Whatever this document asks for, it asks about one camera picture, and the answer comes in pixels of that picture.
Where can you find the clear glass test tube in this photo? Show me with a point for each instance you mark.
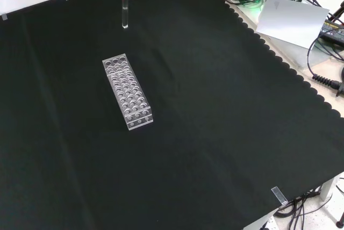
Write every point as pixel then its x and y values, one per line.
pixel 125 17

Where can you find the clear acrylic test tube rack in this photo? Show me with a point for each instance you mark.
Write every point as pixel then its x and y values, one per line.
pixel 126 90

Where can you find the black bench cloth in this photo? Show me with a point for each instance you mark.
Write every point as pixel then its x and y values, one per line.
pixel 215 106

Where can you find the pale grey board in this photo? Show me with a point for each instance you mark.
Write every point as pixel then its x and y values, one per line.
pixel 293 20

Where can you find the black tripod leg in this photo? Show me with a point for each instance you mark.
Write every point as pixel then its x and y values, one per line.
pixel 336 12

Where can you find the black power supply brick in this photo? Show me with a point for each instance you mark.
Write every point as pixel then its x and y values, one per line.
pixel 333 32

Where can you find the clear tape strip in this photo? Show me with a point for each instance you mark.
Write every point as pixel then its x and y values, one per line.
pixel 279 195

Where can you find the grey table leg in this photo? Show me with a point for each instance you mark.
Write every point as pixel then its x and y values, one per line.
pixel 328 187

